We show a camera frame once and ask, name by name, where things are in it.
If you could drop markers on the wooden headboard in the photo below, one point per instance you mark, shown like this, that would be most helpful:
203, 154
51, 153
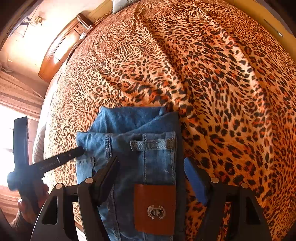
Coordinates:
60, 48

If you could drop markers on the blue denim jeans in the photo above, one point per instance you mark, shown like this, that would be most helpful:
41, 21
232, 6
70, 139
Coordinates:
148, 198

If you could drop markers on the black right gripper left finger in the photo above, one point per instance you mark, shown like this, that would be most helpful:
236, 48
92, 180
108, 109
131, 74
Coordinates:
56, 219

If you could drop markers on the light grey pillow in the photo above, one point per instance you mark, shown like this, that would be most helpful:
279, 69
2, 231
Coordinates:
118, 5

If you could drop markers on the person's left hand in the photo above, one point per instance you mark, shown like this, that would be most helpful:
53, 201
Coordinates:
25, 206

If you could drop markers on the white floral duvet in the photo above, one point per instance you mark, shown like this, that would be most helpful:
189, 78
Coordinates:
38, 147

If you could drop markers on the pink curtain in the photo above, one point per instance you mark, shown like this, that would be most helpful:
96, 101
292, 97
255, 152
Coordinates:
20, 97

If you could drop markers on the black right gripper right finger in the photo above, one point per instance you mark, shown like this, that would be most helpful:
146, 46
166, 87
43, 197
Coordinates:
232, 212

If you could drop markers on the leopard print bedspread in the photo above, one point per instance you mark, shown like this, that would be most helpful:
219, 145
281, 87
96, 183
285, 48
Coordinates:
231, 82

